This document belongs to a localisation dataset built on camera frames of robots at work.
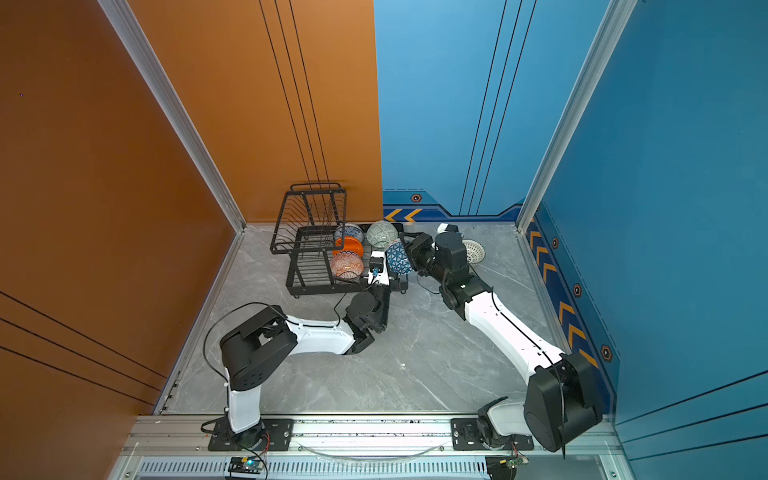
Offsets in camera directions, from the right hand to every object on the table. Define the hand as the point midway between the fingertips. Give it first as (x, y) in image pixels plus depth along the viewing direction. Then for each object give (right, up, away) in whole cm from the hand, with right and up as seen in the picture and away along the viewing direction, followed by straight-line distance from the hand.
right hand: (396, 238), depth 77 cm
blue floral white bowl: (-17, +5, +34) cm, 39 cm away
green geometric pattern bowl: (-5, +4, +35) cm, 36 cm away
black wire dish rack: (-19, -5, +7) cm, 20 cm away
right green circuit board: (+29, -53, -7) cm, 61 cm away
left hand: (-3, -4, +3) cm, 6 cm away
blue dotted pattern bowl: (+1, -6, +6) cm, 9 cm away
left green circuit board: (-34, -54, -6) cm, 64 cm away
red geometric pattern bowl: (-17, -8, +26) cm, 32 cm away
